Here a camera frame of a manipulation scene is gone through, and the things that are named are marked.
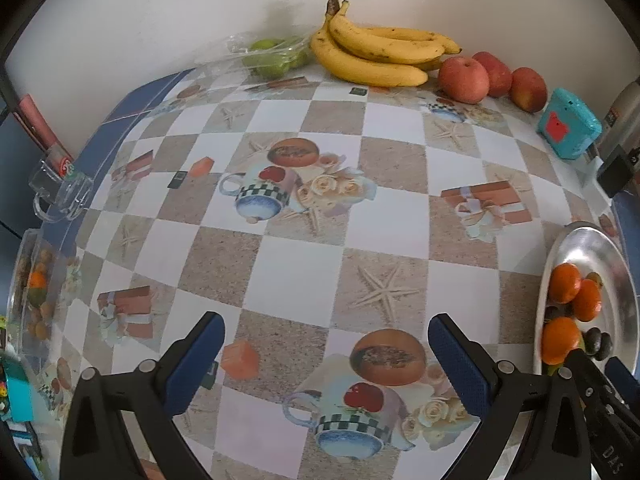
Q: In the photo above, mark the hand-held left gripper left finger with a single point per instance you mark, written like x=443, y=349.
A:
x=197, y=360

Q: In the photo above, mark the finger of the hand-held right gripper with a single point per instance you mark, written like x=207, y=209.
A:
x=587, y=375
x=622, y=372

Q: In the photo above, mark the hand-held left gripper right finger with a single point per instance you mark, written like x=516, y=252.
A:
x=460, y=365

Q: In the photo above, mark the small orange tangerine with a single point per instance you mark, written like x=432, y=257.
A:
x=565, y=282

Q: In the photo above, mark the brown round fruit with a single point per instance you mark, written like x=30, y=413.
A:
x=595, y=278

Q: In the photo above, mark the large steel basin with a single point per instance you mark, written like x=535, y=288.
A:
x=600, y=250

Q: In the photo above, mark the printed checkered tablecloth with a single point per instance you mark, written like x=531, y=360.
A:
x=310, y=270

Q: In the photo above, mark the clear plastic fruit container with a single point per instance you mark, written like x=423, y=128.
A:
x=37, y=285

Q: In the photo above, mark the teal package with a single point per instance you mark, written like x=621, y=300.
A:
x=20, y=395

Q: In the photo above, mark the black power bank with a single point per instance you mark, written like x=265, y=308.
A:
x=616, y=172

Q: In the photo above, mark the clear glass mug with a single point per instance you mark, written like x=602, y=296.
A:
x=70, y=195

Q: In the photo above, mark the teal plastic box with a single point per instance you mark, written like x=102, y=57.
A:
x=567, y=125

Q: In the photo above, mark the steel thermos jug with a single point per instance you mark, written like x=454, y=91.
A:
x=625, y=110

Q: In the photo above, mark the red toothpaste tube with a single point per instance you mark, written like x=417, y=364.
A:
x=42, y=127

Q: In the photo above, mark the pale red apple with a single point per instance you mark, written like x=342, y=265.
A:
x=464, y=80

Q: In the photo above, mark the plastic tray of green fruit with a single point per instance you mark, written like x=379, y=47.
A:
x=270, y=60

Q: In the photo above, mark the yellow banana bunch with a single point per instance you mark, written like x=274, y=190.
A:
x=370, y=67

